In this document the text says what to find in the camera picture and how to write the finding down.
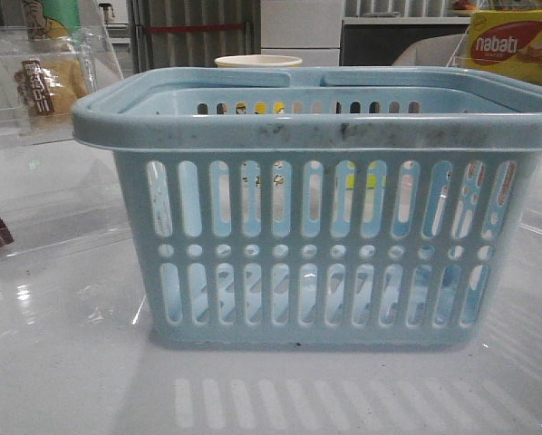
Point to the packaged yellow bread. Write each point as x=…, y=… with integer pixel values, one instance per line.
x=49, y=89

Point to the light blue plastic basket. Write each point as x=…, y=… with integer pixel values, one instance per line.
x=345, y=205

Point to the white paper cup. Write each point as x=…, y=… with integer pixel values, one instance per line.
x=258, y=61

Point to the white cabinet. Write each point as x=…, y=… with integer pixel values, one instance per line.
x=309, y=30

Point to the clear acrylic display stand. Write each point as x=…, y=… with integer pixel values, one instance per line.
x=89, y=46

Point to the green yellow cartoon box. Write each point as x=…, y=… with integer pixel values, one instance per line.
x=50, y=19

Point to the yellow nabati wafer box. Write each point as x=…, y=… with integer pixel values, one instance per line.
x=508, y=43

